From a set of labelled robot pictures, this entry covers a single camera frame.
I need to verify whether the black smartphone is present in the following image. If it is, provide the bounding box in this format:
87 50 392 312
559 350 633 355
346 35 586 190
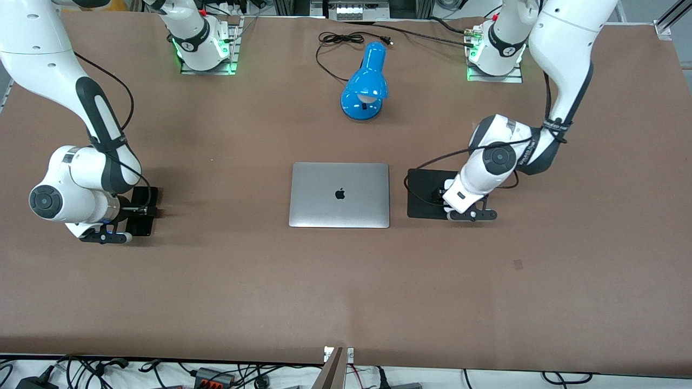
125 186 159 238

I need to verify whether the black mouse pad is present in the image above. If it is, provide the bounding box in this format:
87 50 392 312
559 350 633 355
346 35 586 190
407 168 461 220

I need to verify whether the silver closed laptop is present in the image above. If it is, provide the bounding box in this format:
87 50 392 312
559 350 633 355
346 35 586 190
288 162 391 229

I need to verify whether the blue desk lamp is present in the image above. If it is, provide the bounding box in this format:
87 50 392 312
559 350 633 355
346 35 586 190
340 42 389 122

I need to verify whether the black power adapter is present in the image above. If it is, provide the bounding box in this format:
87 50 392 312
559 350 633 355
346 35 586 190
15 366 59 389

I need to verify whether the grey orange connector block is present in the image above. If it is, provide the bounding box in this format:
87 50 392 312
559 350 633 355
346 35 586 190
194 367 236 388

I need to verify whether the white terminal block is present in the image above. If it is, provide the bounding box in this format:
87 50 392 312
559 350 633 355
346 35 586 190
335 0 380 21

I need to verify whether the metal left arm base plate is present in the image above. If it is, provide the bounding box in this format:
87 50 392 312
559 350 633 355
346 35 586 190
465 24 524 84

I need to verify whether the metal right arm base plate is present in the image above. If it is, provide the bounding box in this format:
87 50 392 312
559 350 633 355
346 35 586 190
179 15 239 76

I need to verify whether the thick black power cable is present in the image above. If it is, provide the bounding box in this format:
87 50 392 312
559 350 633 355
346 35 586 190
343 19 480 49

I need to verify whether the thin black lamp cord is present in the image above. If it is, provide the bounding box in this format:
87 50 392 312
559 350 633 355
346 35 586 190
316 31 394 83

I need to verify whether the aluminium camera post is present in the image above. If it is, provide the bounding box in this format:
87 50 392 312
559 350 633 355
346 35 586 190
312 346 355 389

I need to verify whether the black looped floor cable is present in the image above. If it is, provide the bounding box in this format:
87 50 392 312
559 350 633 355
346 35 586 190
542 371 594 385

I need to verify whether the aluminium frame profile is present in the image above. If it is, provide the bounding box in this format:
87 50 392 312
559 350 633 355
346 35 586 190
653 0 692 42

